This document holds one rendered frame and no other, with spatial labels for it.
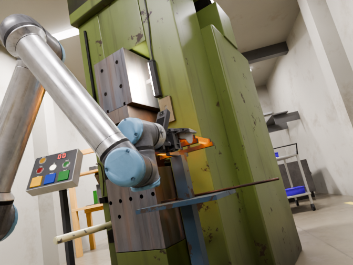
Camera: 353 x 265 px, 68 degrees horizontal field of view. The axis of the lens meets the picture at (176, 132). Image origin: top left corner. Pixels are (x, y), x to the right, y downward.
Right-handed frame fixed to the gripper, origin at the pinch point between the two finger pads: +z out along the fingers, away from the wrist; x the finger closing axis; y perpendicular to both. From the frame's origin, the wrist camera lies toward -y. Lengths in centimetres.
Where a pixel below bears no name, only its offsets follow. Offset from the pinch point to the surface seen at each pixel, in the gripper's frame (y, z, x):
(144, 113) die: -36, 54, -49
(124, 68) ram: -64, 37, -47
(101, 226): 35, 44, -92
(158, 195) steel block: 22, 33, -36
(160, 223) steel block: 37, 30, -37
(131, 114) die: -33, 40, -50
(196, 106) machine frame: -26, 50, -8
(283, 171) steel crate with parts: 28, 550, -21
